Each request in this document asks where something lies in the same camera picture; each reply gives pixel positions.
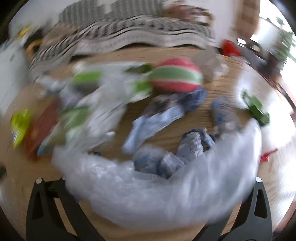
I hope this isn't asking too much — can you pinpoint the clear bubble wrap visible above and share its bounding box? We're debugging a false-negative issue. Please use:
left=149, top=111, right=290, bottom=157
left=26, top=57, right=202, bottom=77
left=52, top=119, right=262, bottom=230

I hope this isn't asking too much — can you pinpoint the red plastic bag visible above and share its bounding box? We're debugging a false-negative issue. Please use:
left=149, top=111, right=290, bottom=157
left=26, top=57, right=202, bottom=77
left=222, top=40, right=241, bottom=57

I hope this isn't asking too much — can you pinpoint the green toy piece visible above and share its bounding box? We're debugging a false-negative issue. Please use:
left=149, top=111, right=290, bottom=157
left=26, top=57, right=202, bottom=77
left=242, top=90, right=270, bottom=126

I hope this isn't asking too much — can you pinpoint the green white torn carton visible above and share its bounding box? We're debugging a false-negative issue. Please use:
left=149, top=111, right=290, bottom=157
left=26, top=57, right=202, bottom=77
left=36, top=62, right=152, bottom=156

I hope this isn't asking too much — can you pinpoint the red green striped ball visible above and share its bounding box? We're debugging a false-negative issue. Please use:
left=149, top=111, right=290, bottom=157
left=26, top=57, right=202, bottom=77
left=148, top=58, right=204, bottom=93

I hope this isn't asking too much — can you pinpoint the red cardboard box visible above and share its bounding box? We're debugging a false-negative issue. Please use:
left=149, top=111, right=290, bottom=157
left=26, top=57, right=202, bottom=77
left=24, top=101, right=60, bottom=160

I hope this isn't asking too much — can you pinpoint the black white striped sofa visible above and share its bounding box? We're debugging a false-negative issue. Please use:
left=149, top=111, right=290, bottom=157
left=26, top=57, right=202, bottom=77
left=29, top=1, right=215, bottom=78

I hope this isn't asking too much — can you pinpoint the dark blue crumpled wrapper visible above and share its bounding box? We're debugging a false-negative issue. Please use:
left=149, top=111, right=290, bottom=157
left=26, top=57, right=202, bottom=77
left=178, top=87, right=208, bottom=112

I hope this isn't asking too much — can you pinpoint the yellow green packet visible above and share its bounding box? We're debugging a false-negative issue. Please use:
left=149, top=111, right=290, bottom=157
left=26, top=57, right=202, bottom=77
left=10, top=109, right=32, bottom=148

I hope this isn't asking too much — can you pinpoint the blue white paper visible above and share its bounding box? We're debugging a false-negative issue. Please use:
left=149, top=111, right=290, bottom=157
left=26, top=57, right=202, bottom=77
left=122, top=103, right=185, bottom=154

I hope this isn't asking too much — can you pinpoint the silver foil pouch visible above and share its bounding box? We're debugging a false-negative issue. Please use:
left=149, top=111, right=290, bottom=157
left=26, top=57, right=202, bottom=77
left=192, top=45, right=229, bottom=81

